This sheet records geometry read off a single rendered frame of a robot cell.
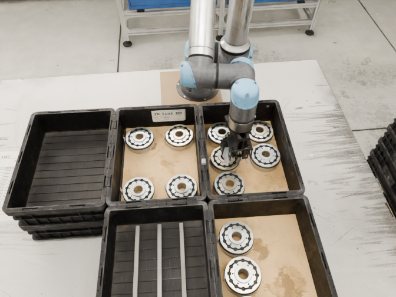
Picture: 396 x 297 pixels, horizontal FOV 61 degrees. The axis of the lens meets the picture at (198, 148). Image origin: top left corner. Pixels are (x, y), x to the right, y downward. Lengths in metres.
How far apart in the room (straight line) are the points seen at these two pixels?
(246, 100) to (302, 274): 0.52
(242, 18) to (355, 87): 1.83
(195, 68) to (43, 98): 0.95
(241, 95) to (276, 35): 2.42
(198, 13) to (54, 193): 0.74
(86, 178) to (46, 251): 0.28
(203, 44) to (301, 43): 2.30
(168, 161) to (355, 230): 0.70
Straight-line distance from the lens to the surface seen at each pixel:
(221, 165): 1.15
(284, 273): 1.05
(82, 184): 1.21
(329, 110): 1.64
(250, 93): 0.89
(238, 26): 1.26
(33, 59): 3.24
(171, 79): 1.54
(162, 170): 1.18
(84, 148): 1.29
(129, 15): 2.98
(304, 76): 1.78
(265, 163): 1.17
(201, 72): 0.97
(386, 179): 2.08
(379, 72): 3.17
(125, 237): 1.08
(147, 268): 1.04
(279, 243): 1.08
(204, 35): 1.01
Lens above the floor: 1.81
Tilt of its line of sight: 53 degrees down
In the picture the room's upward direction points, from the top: straight up
